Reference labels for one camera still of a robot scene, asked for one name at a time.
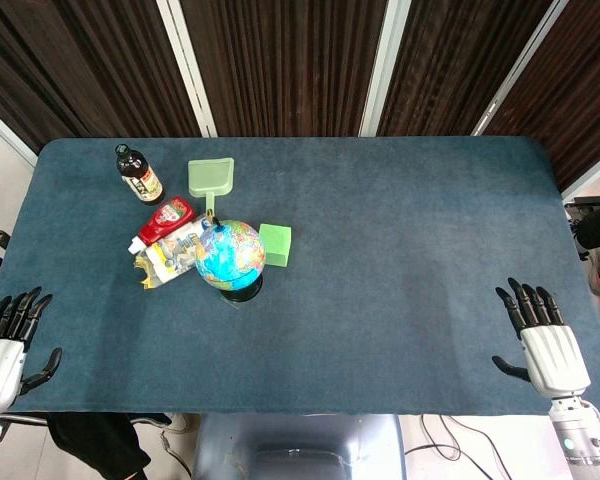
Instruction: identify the green cube block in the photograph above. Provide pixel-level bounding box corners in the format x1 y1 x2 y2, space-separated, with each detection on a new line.
257 222 293 267

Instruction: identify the blue table cloth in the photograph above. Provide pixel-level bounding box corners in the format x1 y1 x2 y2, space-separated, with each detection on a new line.
0 136 600 416

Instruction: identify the dark glass sauce bottle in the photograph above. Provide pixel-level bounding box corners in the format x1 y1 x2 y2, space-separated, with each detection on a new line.
114 143 165 206

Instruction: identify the black camera equipment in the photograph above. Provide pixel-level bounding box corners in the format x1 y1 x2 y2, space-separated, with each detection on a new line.
563 196 600 315

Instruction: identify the small desk globe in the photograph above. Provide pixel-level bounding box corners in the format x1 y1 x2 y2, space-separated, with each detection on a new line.
194 214 267 303

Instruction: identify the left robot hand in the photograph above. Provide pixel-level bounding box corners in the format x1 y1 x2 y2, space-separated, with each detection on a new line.
0 286 63 416

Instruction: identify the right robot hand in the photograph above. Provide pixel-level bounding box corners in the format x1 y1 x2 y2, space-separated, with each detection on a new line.
491 277 592 401

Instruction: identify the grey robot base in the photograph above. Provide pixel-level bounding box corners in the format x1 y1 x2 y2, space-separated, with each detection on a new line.
192 412 407 480

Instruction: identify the red ketchup bottle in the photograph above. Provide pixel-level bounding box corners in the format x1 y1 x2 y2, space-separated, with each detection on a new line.
127 196 197 255

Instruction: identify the yellow white snack bag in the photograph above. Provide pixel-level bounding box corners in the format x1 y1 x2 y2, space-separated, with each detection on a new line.
132 213 214 291

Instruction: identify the green plastic dustpan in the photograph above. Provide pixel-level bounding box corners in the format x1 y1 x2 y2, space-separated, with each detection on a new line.
187 157 236 216

